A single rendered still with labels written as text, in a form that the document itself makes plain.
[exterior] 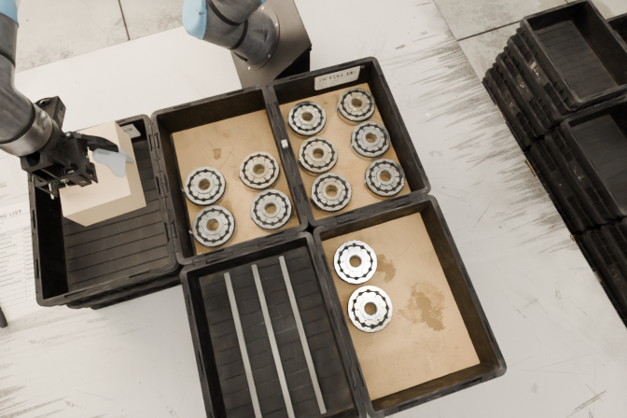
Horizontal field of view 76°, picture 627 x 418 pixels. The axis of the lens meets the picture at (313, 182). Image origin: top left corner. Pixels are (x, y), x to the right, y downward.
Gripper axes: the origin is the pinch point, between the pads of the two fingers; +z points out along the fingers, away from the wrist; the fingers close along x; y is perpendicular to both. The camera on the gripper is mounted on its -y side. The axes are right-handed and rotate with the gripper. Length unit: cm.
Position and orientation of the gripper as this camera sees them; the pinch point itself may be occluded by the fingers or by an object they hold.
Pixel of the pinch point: (95, 170)
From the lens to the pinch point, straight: 87.7
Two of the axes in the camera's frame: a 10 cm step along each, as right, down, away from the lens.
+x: 9.4, -3.2, 1.2
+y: 3.4, 8.9, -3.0
